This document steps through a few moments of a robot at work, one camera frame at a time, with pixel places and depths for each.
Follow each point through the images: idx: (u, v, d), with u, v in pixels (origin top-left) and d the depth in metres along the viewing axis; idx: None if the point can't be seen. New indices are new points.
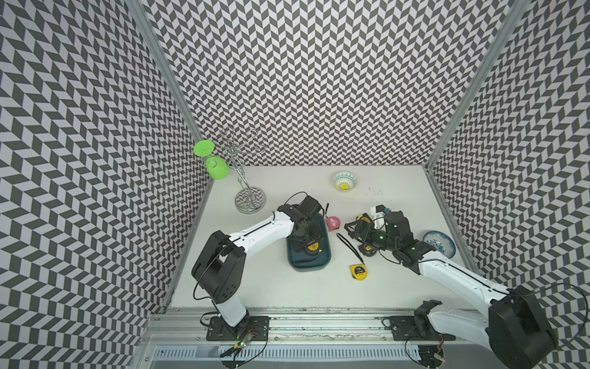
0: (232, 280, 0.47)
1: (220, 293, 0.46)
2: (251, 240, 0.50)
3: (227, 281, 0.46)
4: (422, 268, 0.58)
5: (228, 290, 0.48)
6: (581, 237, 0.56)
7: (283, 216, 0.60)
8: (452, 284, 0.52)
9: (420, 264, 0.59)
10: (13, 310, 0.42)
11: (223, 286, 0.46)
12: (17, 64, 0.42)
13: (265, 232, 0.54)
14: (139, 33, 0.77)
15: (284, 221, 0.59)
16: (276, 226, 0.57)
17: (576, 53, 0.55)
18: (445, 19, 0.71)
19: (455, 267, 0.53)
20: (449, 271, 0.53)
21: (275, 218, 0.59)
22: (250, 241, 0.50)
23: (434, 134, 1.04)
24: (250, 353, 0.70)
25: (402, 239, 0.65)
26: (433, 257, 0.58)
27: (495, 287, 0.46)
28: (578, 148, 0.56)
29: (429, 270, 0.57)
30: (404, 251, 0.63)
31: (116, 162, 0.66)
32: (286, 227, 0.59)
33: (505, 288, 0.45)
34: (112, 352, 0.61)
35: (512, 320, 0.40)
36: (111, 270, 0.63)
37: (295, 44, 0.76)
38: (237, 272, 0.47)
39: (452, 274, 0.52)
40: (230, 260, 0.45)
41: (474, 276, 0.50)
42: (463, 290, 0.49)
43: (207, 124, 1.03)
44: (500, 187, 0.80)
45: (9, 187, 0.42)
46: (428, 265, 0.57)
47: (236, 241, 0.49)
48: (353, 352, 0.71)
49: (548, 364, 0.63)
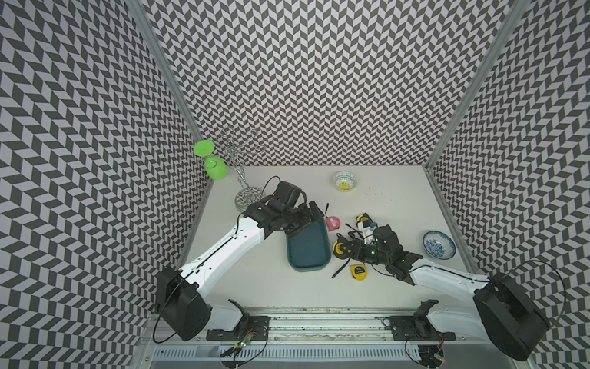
0: (195, 317, 0.43)
1: (186, 332, 0.42)
2: (207, 269, 0.44)
3: (188, 320, 0.41)
4: (414, 277, 0.61)
5: (197, 324, 0.44)
6: (581, 237, 0.56)
7: (249, 224, 0.51)
8: (441, 284, 0.54)
9: (410, 274, 0.62)
10: (13, 310, 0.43)
11: (185, 329, 0.42)
12: (17, 64, 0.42)
13: (223, 257, 0.46)
14: (139, 33, 0.77)
15: (250, 232, 0.50)
16: (240, 241, 0.49)
17: (576, 53, 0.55)
18: (445, 19, 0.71)
19: (441, 269, 0.56)
20: (435, 272, 0.56)
21: (236, 234, 0.49)
22: (206, 272, 0.43)
23: (434, 133, 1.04)
24: (250, 353, 0.70)
25: (392, 255, 0.67)
26: (419, 264, 0.61)
27: (476, 278, 0.49)
28: (578, 148, 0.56)
29: (420, 279, 0.59)
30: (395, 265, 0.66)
31: (116, 162, 0.66)
32: (256, 236, 0.52)
33: (485, 277, 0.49)
34: (112, 351, 0.61)
35: (499, 307, 0.42)
36: (111, 270, 0.63)
37: (295, 44, 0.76)
38: (200, 308, 0.43)
39: (439, 275, 0.55)
40: (183, 303, 0.39)
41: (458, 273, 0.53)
42: (451, 288, 0.52)
43: (207, 124, 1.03)
44: (499, 187, 0.80)
45: (9, 187, 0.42)
46: (417, 271, 0.60)
47: (188, 276, 0.42)
48: (354, 351, 0.71)
49: (548, 364, 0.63)
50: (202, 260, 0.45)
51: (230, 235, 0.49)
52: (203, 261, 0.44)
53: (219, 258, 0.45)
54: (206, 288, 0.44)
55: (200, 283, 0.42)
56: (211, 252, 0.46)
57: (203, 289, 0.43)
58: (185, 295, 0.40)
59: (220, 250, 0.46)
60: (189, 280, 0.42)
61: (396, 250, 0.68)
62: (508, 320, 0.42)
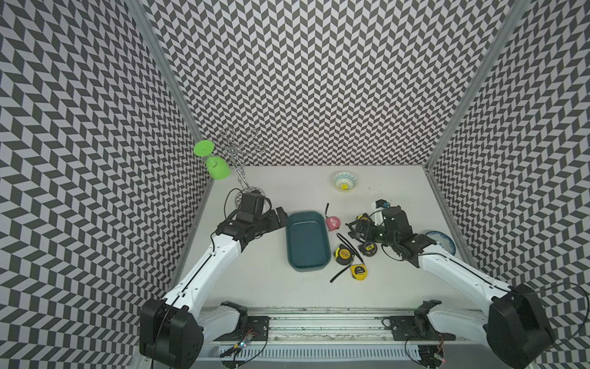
0: (190, 340, 0.42)
1: (183, 360, 0.41)
2: (193, 290, 0.44)
3: (184, 347, 0.40)
4: (422, 261, 0.58)
5: (192, 351, 0.43)
6: (581, 237, 0.56)
7: (224, 237, 0.53)
8: (453, 280, 0.51)
9: (422, 257, 0.57)
10: (14, 310, 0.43)
11: (182, 356, 0.40)
12: (17, 64, 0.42)
13: (207, 275, 0.46)
14: (139, 33, 0.77)
15: (227, 246, 0.52)
16: (220, 257, 0.50)
17: (576, 53, 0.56)
18: (445, 19, 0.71)
19: (458, 264, 0.52)
20: (451, 266, 0.52)
21: (213, 250, 0.50)
22: (193, 292, 0.43)
23: (434, 133, 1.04)
24: (250, 353, 0.70)
25: (399, 232, 0.64)
26: (433, 251, 0.57)
27: (496, 285, 0.45)
28: (579, 148, 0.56)
29: (429, 265, 0.57)
30: (402, 244, 0.63)
31: (116, 162, 0.66)
32: (233, 250, 0.54)
33: (506, 285, 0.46)
34: (112, 352, 0.61)
35: (513, 319, 0.40)
36: (111, 270, 0.63)
37: (295, 44, 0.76)
38: (195, 331, 0.43)
39: (455, 270, 0.51)
40: (176, 328, 0.38)
41: (477, 273, 0.49)
42: (463, 285, 0.49)
43: (207, 124, 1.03)
44: (499, 187, 0.80)
45: (9, 187, 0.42)
46: (428, 258, 0.56)
47: (175, 302, 0.41)
48: (353, 352, 0.71)
49: (548, 364, 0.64)
50: (186, 283, 0.44)
51: (208, 255, 0.49)
52: (187, 284, 0.44)
53: (202, 277, 0.46)
54: (197, 308, 0.44)
55: (189, 305, 0.41)
56: (193, 274, 0.46)
57: (195, 309, 0.43)
58: (176, 320, 0.39)
59: (200, 270, 0.46)
60: (176, 305, 0.41)
61: (403, 227, 0.65)
62: (520, 335, 0.40)
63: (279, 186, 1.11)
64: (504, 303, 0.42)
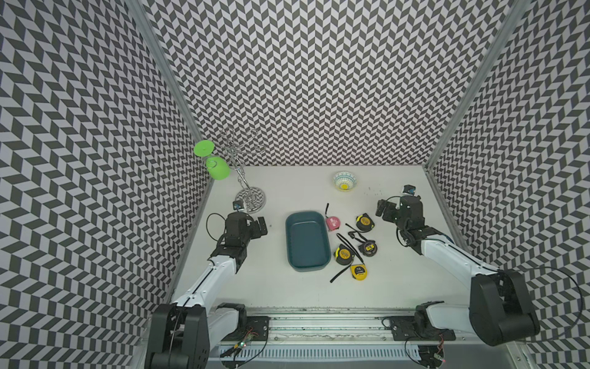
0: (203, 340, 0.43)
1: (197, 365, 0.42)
2: (203, 293, 0.47)
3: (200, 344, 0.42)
4: (425, 247, 0.61)
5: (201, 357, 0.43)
6: (581, 237, 0.56)
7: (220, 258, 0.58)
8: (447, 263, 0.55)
9: (422, 241, 0.62)
10: (13, 310, 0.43)
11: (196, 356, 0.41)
12: (17, 64, 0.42)
13: (213, 280, 0.51)
14: (139, 33, 0.77)
15: (226, 262, 0.58)
16: (221, 269, 0.55)
17: (576, 53, 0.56)
18: (445, 19, 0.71)
19: (455, 249, 0.55)
20: (445, 250, 0.56)
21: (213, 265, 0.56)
22: (203, 294, 0.47)
23: (434, 133, 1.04)
24: (250, 353, 0.70)
25: (412, 221, 0.68)
26: (435, 237, 0.61)
27: (485, 266, 0.48)
28: (579, 148, 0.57)
29: (430, 249, 0.60)
30: (410, 231, 0.67)
31: (116, 162, 0.66)
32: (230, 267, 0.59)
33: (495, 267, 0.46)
34: (112, 352, 0.61)
35: (492, 292, 0.42)
36: (111, 270, 0.63)
37: (295, 44, 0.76)
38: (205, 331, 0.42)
39: (449, 253, 0.54)
40: (192, 324, 0.41)
41: (470, 257, 0.52)
42: (455, 267, 0.52)
43: (207, 125, 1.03)
44: (499, 187, 0.80)
45: (9, 187, 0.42)
46: (428, 244, 0.60)
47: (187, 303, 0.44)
48: (354, 352, 0.71)
49: (548, 364, 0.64)
50: (193, 289, 0.48)
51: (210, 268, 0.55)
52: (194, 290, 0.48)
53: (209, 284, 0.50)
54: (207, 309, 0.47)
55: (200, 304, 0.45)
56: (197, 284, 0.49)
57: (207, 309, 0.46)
58: (190, 315, 0.41)
59: (205, 280, 0.51)
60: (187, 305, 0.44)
61: (416, 217, 0.68)
62: (495, 309, 0.42)
63: (279, 187, 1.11)
64: (487, 279, 0.44)
